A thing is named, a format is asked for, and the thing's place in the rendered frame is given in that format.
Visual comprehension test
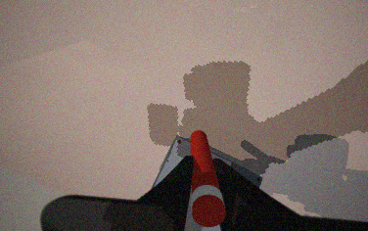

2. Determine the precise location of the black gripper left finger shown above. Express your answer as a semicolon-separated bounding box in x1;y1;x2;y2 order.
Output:
40;156;194;231

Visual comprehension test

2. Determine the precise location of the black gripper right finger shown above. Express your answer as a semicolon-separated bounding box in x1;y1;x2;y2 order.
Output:
213;159;368;231

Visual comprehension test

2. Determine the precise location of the grey sloped panel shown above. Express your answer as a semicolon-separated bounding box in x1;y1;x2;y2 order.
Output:
151;136;263;231

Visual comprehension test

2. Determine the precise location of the red cylindrical peg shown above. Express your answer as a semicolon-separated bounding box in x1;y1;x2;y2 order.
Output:
191;130;226;227

